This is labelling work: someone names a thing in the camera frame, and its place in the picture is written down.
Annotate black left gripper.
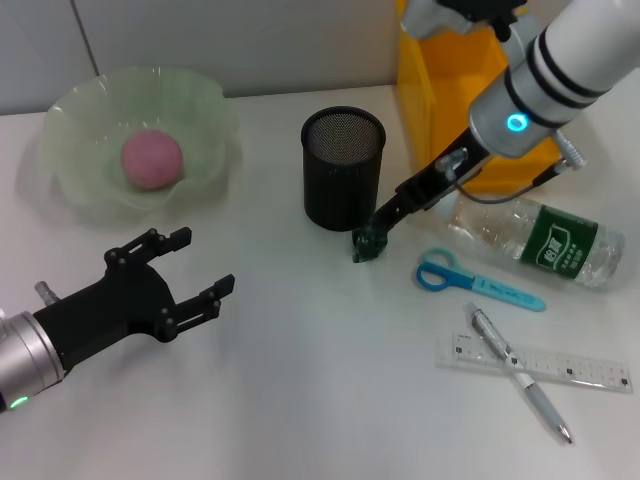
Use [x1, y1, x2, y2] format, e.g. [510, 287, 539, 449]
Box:
[33, 226, 236, 374]

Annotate pale green glass fruit bowl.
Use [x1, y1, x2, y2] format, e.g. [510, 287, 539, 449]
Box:
[38, 65, 242, 226]

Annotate clear plastic ruler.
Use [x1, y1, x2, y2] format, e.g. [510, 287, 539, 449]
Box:
[435, 330, 632, 395]

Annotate right gripper cable with plug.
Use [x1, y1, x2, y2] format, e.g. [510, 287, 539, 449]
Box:
[434, 130, 587, 205]

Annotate pink peach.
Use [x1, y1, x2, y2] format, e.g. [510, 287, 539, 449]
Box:
[120, 128, 185, 190]

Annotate clear green-label water bottle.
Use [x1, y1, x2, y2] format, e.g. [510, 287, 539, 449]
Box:
[437, 192, 626, 291]

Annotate yellow plastic bin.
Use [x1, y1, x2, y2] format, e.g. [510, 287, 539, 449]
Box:
[397, 0, 561, 195]

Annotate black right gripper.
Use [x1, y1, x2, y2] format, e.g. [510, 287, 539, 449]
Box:
[366, 127, 490, 240]

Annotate blue sheathed scissors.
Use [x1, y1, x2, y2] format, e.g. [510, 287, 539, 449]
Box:
[416, 247, 547, 313]

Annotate black mesh pen holder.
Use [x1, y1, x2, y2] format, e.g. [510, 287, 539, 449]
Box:
[300, 105, 387, 232]

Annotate silver white pen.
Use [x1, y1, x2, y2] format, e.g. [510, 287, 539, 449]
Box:
[464, 301, 575, 445]

